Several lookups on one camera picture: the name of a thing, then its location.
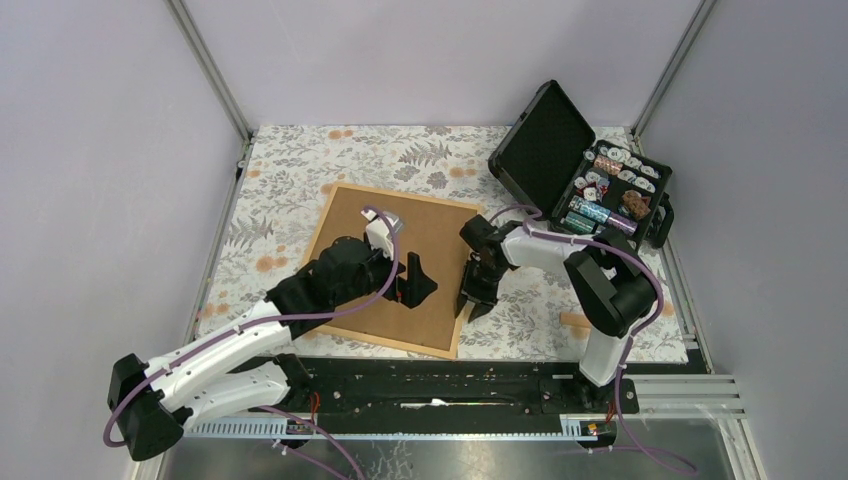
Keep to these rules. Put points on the open black chip case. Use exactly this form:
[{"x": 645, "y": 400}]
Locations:
[{"x": 552, "y": 159}]

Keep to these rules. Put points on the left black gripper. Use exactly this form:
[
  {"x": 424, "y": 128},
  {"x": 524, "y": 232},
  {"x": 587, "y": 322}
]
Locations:
[{"x": 417, "y": 286}]

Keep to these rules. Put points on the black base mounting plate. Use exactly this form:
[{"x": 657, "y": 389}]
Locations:
[{"x": 353, "y": 386}]

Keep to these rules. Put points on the floral patterned table mat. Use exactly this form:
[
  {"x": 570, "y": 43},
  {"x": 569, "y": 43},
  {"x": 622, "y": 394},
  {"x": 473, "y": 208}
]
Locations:
[{"x": 288, "y": 178}]

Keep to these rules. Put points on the brown frame backing board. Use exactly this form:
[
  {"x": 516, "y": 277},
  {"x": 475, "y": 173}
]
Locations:
[{"x": 430, "y": 232}]

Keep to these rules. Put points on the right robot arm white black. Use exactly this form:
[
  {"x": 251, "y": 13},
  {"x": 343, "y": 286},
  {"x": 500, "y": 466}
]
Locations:
[{"x": 616, "y": 291}]

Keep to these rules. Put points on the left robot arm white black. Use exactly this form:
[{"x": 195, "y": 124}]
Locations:
[{"x": 154, "y": 403}]

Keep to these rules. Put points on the light wooden picture frame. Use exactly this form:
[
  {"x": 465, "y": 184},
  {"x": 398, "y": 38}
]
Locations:
[{"x": 450, "y": 344}]

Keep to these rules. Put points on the small wooden block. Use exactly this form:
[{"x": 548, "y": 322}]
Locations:
[{"x": 574, "y": 320}]

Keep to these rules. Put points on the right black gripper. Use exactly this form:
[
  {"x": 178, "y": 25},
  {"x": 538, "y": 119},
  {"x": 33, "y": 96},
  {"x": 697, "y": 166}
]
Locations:
[{"x": 472, "y": 292}]

